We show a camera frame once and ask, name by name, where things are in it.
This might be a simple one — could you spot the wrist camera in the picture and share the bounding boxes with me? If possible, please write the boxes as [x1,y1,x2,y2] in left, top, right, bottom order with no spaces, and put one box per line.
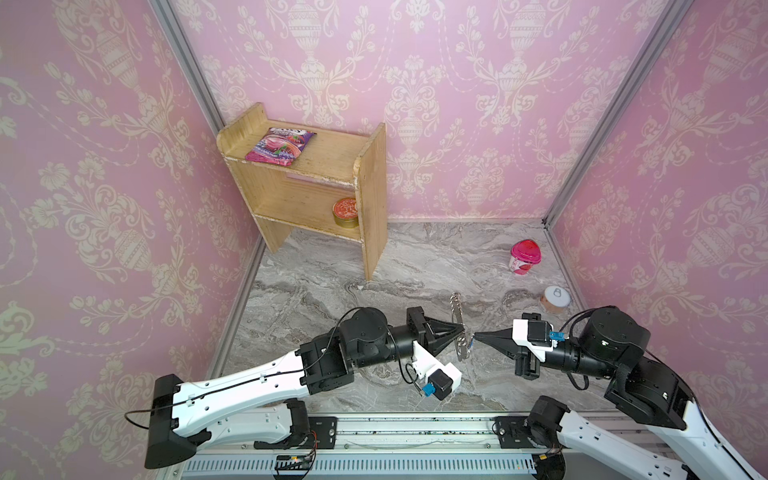
[410,341,462,401]
[512,319,568,362]

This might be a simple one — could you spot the white round container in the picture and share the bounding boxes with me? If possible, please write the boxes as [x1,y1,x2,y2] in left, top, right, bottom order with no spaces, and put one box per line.
[540,285,572,314]

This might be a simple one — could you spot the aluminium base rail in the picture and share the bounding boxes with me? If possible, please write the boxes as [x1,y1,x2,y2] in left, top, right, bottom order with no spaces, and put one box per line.
[167,411,637,455]

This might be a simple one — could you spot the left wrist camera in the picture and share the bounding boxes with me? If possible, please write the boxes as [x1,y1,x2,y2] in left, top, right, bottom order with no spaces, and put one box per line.
[410,341,462,401]

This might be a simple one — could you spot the purple snack packet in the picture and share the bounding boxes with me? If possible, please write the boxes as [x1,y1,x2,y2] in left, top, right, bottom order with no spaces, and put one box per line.
[245,127,315,166]

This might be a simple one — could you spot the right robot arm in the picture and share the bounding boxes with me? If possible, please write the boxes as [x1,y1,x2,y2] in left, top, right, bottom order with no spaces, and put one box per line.
[473,306,761,479]

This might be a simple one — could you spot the perforated cable tray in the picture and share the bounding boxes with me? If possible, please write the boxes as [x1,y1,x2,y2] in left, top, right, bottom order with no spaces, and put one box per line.
[181,451,536,479]

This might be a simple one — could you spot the red lid tin can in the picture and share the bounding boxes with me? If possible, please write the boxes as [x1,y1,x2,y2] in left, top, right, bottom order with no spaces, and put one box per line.
[332,197,359,229]

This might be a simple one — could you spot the wooden shelf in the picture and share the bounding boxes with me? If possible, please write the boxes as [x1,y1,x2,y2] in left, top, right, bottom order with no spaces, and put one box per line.
[216,103,388,281]

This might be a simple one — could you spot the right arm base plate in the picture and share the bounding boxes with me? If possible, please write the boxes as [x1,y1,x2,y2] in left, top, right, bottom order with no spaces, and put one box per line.
[491,415,533,450]

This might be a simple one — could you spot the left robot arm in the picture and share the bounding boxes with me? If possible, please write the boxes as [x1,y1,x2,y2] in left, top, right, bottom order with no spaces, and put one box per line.
[144,307,465,470]

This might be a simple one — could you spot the pink lid cup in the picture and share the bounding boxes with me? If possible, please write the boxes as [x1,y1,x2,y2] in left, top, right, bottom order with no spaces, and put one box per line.
[509,239,542,275]

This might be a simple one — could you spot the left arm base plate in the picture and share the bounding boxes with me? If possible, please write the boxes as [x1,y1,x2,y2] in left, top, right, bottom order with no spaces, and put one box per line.
[253,416,338,450]

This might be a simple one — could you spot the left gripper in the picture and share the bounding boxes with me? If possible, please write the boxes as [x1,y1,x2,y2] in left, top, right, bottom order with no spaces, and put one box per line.
[355,304,466,369]

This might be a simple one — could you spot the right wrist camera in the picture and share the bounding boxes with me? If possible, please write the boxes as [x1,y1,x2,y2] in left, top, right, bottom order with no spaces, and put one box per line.
[512,319,568,362]

